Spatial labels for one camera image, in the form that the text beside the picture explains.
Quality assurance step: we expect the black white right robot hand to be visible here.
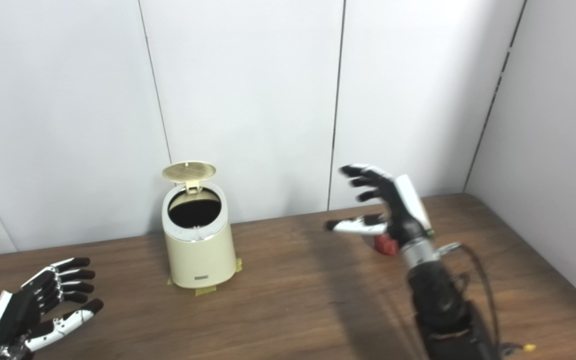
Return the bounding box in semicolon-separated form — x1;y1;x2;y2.
325;164;436;251

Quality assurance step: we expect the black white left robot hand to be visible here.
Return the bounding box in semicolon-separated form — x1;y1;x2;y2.
0;257;105;360

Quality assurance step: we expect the red apple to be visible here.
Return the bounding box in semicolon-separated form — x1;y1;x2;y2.
373;234;399;257

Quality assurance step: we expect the cream round bin lid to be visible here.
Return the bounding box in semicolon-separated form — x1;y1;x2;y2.
162;160;217;195

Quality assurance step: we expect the cream-colored bin body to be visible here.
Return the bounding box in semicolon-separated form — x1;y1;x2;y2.
161;182;238;290

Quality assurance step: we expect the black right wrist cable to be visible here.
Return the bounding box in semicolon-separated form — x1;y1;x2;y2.
438;242;537;360

